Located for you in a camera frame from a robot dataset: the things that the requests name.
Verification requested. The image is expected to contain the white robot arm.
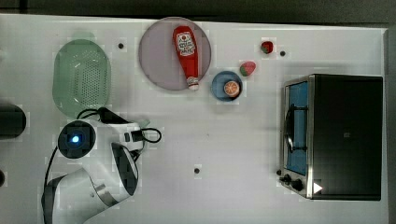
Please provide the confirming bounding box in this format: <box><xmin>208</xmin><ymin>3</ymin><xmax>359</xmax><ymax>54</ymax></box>
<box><xmin>41</xmin><ymin>119</ymin><xmax>144</xmax><ymax>224</ymax></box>

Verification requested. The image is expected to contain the plush orange slice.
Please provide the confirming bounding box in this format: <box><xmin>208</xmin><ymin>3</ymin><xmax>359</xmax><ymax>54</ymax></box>
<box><xmin>223</xmin><ymin>80</ymin><xmax>240</xmax><ymax>97</ymax></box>

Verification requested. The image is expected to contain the blue bowl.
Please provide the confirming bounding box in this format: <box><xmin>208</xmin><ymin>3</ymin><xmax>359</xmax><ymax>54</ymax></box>
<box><xmin>211</xmin><ymin>71</ymin><xmax>243</xmax><ymax>102</ymax></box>

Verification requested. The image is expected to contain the plush strawberry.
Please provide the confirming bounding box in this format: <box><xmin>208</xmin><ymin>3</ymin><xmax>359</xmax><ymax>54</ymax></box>
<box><xmin>239</xmin><ymin>61</ymin><xmax>257</xmax><ymax>77</ymax></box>

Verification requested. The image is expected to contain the grey round plate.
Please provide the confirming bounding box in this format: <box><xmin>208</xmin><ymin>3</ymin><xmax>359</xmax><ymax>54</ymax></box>
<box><xmin>138</xmin><ymin>17</ymin><xmax>211</xmax><ymax>91</ymax></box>

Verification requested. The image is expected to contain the red plush ketchup bottle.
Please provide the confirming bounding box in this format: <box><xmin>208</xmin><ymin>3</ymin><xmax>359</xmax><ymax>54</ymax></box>
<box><xmin>173</xmin><ymin>25</ymin><xmax>199</xmax><ymax>91</ymax></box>

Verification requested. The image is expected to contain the small red plush fruit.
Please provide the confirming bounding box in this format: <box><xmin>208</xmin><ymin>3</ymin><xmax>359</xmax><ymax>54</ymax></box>
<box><xmin>261</xmin><ymin>41</ymin><xmax>274</xmax><ymax>54</ymax></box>

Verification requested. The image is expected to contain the green perforated colander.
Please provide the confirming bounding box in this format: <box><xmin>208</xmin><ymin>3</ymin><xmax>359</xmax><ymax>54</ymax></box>
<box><xmin>52</xmin><ymin>39</ymin><xmax>111</xmax><ymax>119</ymax></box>

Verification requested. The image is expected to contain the black toaster oven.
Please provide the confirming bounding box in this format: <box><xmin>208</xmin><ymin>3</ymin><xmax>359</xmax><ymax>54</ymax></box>
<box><xmin>276</xmin><ymin>74</ymin><xmax>383</xmax><ymax>201</ymax></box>

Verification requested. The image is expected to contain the black cylinder at table edge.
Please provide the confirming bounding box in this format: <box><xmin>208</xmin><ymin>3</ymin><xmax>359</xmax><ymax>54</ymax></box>
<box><xmin>0</xmin><ymin>104</ymin><xmax>26</xmax><ymax>140</ymax></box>

